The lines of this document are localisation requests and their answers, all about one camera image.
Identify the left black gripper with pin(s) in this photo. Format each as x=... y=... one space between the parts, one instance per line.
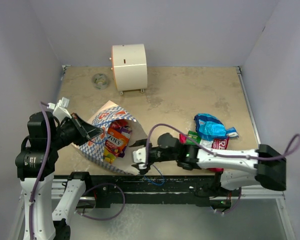
x=84 y=132

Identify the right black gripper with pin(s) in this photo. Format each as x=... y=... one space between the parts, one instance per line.
x=141 y=142

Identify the blue checkered paper bag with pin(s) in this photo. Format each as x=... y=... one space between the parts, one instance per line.
x=93 y=150

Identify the green snack bag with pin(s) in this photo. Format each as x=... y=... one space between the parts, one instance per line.
x=205 y=143

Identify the blue gummy candy bag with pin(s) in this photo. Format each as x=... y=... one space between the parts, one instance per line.
x=208 y=127

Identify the red chips bag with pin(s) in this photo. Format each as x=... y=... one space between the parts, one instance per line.
x=218 y=144

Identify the blue snack bar wrapper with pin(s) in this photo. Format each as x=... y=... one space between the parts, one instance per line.
x=232 y=132

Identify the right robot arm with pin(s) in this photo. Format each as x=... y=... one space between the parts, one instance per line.
x=263 y=166

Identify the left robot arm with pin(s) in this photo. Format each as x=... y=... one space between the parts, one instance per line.
x=36 y=171

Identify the orange Fox's fruits candy bag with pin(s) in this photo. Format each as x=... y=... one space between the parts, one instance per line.
x=114 y=144

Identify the red orange snack packet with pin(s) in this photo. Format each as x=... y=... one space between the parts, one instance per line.
x=118 y=124

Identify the purple snack packet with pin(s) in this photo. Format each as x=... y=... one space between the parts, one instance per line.
x=126 y=131

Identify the clear tape roll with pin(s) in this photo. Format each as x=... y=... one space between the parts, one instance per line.
x=100 y=81

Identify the white cylindrical box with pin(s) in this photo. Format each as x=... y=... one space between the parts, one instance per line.
x=129 y=67

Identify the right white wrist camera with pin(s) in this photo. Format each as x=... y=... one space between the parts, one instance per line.
x=139 y=158

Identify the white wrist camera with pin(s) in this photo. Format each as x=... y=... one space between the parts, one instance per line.
x=59 y=109
x=139 y=158

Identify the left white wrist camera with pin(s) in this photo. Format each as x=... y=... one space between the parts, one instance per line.
x=59 y=109

